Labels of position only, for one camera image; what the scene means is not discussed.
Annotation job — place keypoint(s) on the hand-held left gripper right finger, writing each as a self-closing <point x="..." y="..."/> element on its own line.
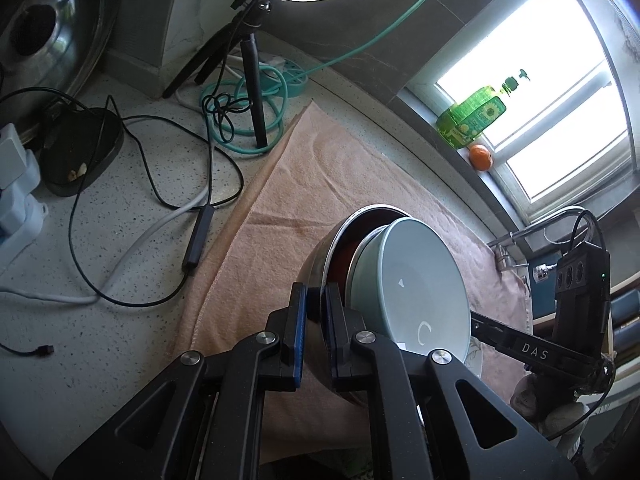
<point x="330" y="330"/>

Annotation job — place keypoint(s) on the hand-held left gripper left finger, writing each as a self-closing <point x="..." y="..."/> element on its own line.
<point x="300" y="335"/>

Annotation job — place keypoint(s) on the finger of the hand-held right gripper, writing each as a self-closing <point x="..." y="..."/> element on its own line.
<point x="492" y="332"/>

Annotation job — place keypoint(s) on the white plate with leaf print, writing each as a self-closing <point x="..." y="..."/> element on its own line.
<point x="475" y="360"/>

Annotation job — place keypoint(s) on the red steel-lined bowl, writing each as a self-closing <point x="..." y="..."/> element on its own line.
<point x="342" y="270"/>

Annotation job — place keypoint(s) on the large steel bowl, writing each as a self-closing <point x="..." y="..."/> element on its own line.
<point x="312" y="270"/>

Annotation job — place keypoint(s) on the pale green bowl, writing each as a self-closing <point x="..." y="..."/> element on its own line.
<point x="410" y="280"/>

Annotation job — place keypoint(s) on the person's right hand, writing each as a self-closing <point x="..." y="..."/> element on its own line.
<point x="555" y="420"/>

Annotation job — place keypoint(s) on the dark blue box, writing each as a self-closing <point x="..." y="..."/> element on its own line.
<point x="542" y="300"/>

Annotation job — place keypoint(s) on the steel faucet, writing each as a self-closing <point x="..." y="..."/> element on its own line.
<point x="504" y="257"/>

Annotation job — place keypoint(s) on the window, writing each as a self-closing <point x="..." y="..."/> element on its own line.
<point x="565" y="160"/>

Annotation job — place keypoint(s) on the peach towel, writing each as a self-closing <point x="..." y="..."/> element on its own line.
<point x="340" y="170"/>

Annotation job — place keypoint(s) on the orange fruit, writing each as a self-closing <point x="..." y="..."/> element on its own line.
<point x="481" y="157"/>

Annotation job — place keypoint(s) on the green dish soap bottle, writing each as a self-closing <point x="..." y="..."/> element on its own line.
<point x="470" y="117"/>

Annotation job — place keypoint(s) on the black tripod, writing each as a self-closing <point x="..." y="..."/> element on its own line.
<point x="255" y="90"/>

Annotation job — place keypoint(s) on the pale food scraps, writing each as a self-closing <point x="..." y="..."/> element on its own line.
<point x="79" y="172"/>

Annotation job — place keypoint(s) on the black oval tray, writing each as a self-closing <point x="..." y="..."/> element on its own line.
<point x="100" y="135"/>

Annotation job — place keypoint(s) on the white power strip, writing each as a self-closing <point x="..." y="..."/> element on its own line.
<point x="25" y="225"/>

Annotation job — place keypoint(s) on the white plug adapter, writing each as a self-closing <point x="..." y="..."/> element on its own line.
<point x="31" y="175"/>

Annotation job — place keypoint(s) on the white charger cube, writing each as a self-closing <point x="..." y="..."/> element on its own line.
<point x="10" y="160"/>

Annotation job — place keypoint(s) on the large steel wok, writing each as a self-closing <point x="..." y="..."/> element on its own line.
<point x="75" y="35"/>

